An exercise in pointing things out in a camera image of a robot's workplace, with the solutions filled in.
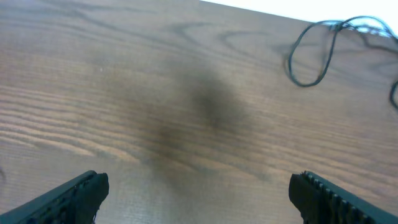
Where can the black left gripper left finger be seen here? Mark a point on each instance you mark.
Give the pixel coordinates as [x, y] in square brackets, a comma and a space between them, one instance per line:
[76, 201]

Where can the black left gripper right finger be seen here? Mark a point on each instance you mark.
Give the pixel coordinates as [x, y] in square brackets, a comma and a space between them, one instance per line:
[322, 202]

